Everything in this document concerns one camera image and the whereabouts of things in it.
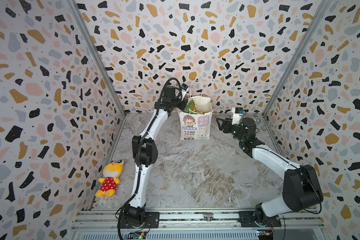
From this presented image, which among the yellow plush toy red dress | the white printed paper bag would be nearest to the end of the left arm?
the white printed paper bag

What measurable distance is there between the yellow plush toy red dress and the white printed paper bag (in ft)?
1.45

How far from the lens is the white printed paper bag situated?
0.89m

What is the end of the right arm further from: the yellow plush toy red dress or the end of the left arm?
the yellow plush toy red dress

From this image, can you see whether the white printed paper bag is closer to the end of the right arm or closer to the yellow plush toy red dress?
the end of the right arm

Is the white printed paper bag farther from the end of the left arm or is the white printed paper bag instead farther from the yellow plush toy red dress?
the yellow plush toy red dress

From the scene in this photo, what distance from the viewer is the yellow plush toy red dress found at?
79 centimetres
